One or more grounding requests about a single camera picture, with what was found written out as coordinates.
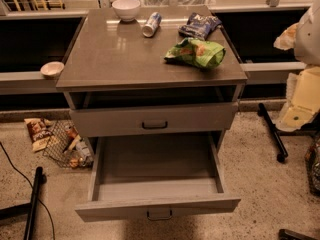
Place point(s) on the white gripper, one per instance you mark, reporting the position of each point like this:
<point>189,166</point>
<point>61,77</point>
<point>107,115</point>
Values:
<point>308,39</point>

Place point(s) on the green rice chip bag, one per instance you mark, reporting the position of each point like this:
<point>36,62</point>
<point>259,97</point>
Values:
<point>195,52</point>

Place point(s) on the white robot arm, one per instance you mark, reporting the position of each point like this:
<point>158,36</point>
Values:
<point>303,37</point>

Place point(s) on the closed grey middle drawer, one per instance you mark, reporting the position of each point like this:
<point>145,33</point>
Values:
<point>154,119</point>

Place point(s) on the blue snack bag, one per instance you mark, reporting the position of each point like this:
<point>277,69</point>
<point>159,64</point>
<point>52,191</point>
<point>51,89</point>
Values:
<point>199,26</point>

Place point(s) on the grey drawer cabinet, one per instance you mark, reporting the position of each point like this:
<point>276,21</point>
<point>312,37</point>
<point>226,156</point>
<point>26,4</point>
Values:
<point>112,65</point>

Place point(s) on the open grey bottom drawer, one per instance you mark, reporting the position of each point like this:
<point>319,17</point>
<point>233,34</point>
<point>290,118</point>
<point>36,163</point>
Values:
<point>156,177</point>

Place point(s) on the brown snack bag on floor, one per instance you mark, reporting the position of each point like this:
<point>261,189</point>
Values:
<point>38,129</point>

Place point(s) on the black stand leg right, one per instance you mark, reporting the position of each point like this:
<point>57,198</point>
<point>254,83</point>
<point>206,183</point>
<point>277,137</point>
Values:
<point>309,129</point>

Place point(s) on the black stand leg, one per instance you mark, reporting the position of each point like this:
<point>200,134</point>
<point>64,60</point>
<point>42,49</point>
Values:
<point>29,209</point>
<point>309,129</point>

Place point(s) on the black object bottom right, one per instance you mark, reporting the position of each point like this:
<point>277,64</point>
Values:
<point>285,234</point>

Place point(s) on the white blue can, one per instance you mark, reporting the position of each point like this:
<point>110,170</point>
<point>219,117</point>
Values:
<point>152,24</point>

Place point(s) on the large white bowl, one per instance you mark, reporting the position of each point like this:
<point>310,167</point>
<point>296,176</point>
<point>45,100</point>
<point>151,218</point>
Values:
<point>126,10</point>

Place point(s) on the small white bowl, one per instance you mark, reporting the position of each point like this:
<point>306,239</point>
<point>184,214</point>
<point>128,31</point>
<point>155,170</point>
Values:
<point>52,69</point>

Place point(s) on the black stand leg left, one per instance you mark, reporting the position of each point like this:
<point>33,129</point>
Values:
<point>29,209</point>

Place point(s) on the wire mesh basket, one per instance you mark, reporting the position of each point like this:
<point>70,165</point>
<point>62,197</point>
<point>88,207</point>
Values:
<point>66,147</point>

